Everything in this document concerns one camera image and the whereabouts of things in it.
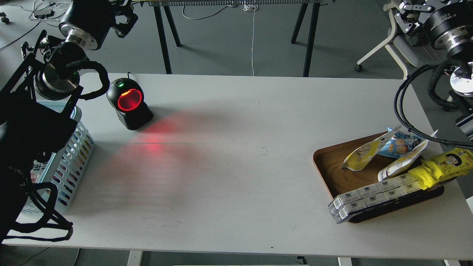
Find silver boxed snack row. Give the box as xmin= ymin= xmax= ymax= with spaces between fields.
xmin=327 ymin=174 xmax=422 ymax=224

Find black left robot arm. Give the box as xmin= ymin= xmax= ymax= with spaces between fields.
xmin=0 ymin=0 xmax=137 ymax=242

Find white hanging cable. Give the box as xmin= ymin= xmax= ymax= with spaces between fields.
xmin=243 ymin=3 xmax=259 ymax=76

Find red white snack bag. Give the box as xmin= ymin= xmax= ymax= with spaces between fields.
xmin=30 ymin=160 xmax=47 ymax=184

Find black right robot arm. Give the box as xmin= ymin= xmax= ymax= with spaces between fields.
xmin=394 ymin=0 xmax=473 ymax=150

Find wooden oval tray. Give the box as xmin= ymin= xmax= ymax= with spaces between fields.
xmin=313 ymin=132 xmax=445 ymax=224

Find black barcode scanner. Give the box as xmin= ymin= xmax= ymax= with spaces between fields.
xmin=105 ymin=71 xmax=154 ymax=131

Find grey office chair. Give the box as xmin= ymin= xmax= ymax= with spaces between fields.
xmin=354 ymin=0 xmax=447 ymax=80

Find black legged background table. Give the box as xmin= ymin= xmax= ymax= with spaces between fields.
xmin=140 ymin=0 xmax=326 ymax=77

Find blue snack bag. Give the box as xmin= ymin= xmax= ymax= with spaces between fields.
xmin=378 ymin=127 xmax=424 ymax=158

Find light blue plastic basket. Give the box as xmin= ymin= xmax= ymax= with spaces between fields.
xmin=37 ymin=106 xmax=95 ymax=214

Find yellow snack package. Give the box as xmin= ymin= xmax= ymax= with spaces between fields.
xmin=408 ymin=148 xmax=473 ymax=190

